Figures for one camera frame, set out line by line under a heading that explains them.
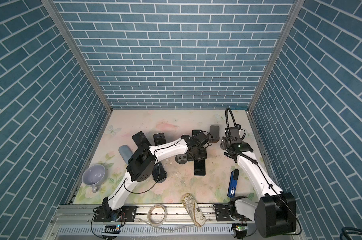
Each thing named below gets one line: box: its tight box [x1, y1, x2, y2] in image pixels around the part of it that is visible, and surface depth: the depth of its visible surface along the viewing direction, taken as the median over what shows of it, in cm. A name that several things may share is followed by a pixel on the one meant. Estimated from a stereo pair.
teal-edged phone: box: [194, 159, 206, 176], surface depth 93 cm
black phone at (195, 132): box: [192, 129, 202, 137], surface depth 111 cm
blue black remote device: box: [227, 169, 240, 198], surface depth 84 cm
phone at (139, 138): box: [132, 131, 152, 148], surface depth 90 cm
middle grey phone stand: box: [175, 153, 188, 165], surface depth 90 cm
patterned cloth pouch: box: [181, 193, 207, 227], surface depth 74 cm
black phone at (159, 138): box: [153, 132, 167, 146], surface depth 91 cm
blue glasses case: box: [118, 144, 133, 165], surface depth 96 cm
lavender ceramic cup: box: [82, 164, 108, 193], surface depth 84 cm
